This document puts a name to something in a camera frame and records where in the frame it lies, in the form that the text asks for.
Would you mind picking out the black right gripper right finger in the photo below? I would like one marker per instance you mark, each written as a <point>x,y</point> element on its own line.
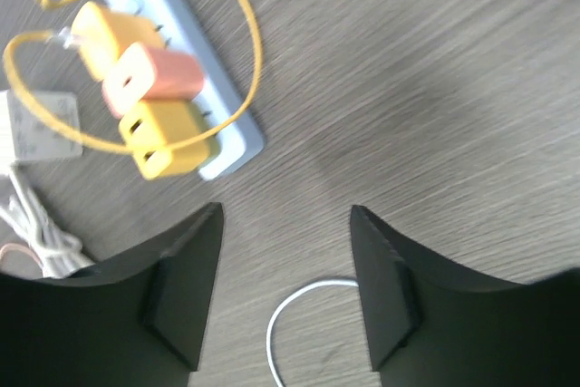
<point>430,321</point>

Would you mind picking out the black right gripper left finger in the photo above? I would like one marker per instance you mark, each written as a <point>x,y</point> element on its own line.
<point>135,319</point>

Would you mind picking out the yellow usb charger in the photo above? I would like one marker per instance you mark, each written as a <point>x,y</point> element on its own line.
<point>160,122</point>

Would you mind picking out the white cube socket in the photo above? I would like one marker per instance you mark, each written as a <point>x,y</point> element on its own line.
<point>24,138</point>

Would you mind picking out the pink plug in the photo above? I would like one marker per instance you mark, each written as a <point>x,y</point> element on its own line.
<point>145,72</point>

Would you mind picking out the yellow plug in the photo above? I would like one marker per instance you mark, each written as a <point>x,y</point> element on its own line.
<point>107,34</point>

